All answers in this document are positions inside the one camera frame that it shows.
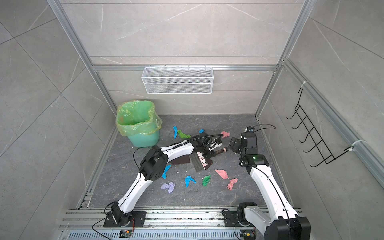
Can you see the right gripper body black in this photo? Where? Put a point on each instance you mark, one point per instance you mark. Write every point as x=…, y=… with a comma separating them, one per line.
x=237, y=142

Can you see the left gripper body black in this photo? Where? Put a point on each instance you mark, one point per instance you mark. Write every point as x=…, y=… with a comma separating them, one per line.
x=206, y=150

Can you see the brown cartoon face brush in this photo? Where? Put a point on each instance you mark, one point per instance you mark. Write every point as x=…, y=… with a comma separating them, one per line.
x=203, y=160

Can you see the dark brown dustpan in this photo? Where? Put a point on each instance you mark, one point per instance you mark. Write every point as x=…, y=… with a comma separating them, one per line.
x=185, y=159

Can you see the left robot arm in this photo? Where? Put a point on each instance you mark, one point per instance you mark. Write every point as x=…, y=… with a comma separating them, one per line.
x=152, y=168

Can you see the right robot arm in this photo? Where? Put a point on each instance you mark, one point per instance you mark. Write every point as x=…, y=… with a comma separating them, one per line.
x=282, y=222

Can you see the lime green paper scrap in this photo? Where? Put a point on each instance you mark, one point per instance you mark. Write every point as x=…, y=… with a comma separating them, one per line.
x=182, y=135

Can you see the pink paper scrap far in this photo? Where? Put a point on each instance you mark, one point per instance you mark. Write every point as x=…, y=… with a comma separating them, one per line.
x=225, y=134

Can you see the pink paper scrap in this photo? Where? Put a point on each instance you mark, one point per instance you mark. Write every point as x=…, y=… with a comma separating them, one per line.
x=232, y=183
x=222, y=173
x=225, y=134

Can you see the blue paper scrap far left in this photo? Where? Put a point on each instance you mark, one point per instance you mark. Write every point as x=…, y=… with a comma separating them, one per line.
x=175, y=132

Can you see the dark green paper scrap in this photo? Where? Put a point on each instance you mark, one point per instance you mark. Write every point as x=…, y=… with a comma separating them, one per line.
x=206, y=180

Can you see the pink paper scrap middle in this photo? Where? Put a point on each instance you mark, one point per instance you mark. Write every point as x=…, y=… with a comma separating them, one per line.
x=222, y=173

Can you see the blue paper scrap near middle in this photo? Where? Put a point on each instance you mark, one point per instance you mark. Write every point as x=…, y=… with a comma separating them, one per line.
x=189, y=179

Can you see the pink paper scrap near right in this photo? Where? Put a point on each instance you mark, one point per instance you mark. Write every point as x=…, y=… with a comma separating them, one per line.
x=232, y=183

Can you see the blue paper scrap near dustpan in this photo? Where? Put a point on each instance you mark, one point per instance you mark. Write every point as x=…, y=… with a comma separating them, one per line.
x=164, y=175

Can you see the purple paper scrap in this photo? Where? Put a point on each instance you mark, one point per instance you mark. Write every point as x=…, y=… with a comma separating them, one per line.
x=169, y=187

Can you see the green plastic trash bin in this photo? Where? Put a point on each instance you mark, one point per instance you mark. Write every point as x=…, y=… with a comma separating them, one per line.
x=145, y=141

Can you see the yellow-green bin liner bag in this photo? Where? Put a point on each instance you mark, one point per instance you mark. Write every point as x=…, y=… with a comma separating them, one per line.
x=138, y=118

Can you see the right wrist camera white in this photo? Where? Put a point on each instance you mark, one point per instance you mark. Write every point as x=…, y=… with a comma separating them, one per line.
x=250, y=129

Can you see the white wire mesh basket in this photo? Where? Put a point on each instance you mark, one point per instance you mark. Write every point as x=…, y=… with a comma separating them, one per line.
x=178, y=80

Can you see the black wire hook rack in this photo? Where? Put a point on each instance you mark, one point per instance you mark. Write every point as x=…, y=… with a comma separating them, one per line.
x=313, y=134

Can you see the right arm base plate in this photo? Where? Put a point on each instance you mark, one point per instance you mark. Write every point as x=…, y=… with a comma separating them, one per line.
x=232, y=219

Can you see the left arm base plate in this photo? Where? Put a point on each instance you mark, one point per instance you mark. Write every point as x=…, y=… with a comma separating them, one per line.
x=133, y=219

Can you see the aluminium rail front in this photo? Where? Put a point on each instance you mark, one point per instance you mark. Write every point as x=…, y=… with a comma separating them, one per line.
x=156, y=218

